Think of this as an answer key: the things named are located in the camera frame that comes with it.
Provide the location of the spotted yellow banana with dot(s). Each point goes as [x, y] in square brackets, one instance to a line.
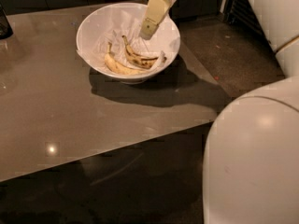
[137, 59]

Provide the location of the dark object table corner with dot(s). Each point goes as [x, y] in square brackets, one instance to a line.
[5, 28]

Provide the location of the black slatted radiator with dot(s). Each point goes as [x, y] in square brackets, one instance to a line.
[240, 11]

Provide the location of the yellow banana front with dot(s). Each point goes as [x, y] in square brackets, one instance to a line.
[117, 67]

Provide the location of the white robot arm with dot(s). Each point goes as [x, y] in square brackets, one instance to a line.
[251, 158]

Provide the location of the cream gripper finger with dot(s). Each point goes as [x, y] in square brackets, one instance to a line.
[155, 13]

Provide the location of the white paper bowl liner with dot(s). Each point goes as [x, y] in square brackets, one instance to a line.
[118, 22]

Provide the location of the white ceramic bowl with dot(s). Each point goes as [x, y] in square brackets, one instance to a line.
[93, 25]

